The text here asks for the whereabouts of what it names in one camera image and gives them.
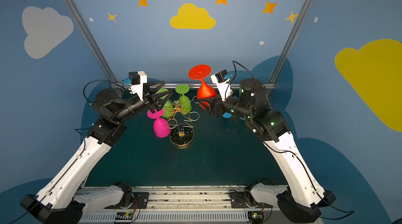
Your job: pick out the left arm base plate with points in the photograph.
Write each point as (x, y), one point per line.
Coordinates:
(138, 200)

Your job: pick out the green circuit board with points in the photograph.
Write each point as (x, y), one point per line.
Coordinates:
(124, 217)
(255, 217)

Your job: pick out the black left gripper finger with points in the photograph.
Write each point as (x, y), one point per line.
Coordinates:
(157, 96)
(151, 88)

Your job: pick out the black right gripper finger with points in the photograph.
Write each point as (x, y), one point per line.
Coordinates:
(208, 99)
(205, 104)

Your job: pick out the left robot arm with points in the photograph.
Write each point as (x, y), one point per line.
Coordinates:
(56, 203)

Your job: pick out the green wine glass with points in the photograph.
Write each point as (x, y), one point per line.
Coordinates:
(184, 101)
(168, 107)

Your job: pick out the gold wire glass rack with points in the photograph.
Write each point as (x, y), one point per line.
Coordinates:
(182, 131)

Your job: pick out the aluminium frame rails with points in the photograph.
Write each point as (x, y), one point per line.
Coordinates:
(78, 18)

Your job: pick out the right green circuit board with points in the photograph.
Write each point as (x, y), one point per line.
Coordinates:
(255, 217)

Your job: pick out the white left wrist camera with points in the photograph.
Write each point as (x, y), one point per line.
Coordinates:
(135, 81)

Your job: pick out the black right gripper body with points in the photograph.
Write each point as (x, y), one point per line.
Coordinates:
(214, 106)

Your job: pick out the green wine glass front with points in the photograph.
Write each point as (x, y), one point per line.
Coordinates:
(168, 107)

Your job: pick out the metal base rail platform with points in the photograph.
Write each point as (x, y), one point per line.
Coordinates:
(188, 205)

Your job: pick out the red wine glass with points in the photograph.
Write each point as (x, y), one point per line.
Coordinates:
(200, 72)

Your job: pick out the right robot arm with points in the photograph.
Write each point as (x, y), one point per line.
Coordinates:
(302, 198)

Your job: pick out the pink wine glass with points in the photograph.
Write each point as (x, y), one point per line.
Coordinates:
(160, 126)

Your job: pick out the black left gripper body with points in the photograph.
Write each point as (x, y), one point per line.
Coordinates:
(145, 98)

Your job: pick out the green wine glass rear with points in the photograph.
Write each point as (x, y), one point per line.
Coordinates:
(184, 101)

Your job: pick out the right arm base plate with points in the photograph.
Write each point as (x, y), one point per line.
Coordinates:
(242, 200)

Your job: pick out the left green circuit board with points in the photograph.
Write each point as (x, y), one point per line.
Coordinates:
(124, 217)

